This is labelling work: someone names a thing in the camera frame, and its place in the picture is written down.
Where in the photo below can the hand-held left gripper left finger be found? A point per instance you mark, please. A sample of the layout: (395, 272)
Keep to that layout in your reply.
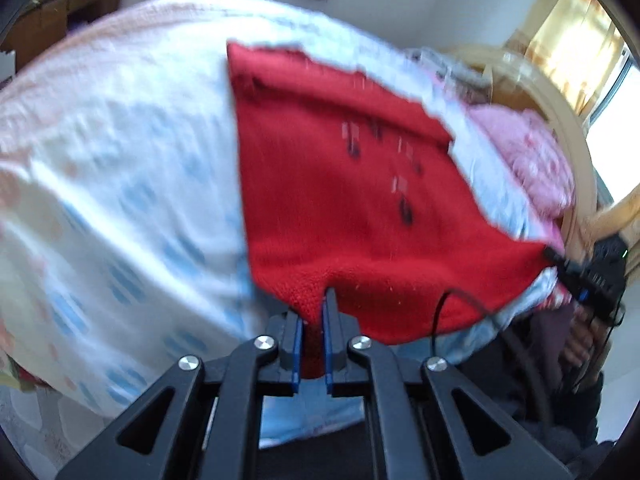
(297, 355)

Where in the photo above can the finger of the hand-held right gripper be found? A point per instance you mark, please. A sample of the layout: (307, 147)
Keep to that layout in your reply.
(562, 261)

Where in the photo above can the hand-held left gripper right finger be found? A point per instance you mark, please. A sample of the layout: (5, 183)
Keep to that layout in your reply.
(328, 340)

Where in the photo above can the red embroidered knit sweater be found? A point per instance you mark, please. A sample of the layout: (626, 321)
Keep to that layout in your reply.
(350, 210)

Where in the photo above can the person's right hand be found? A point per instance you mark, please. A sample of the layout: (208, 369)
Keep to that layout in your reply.
(580, 345)

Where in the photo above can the pink pillow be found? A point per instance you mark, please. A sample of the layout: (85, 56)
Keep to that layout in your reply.
(525, 155)

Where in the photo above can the cream wooden headboard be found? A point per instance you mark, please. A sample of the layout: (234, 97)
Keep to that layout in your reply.
(575, 130)

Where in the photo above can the large side window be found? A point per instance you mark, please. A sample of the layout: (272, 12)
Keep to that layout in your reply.
(617, 130)

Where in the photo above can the person's dark pants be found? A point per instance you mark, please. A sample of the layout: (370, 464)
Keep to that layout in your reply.
(480, 385)

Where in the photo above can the yellow curtain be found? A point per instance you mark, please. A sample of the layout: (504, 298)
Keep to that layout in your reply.
(575, 45)

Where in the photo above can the white patterned pillow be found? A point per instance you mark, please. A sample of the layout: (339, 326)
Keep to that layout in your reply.
(435, 62)

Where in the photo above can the bed with printed sheet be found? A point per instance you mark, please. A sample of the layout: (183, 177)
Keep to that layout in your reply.
(125, 160)

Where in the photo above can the red floral bedding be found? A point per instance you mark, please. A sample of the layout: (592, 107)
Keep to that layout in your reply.
(17, 372)

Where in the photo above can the brown wooden desk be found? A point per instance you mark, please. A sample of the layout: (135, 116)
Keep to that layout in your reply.
(40, 25)

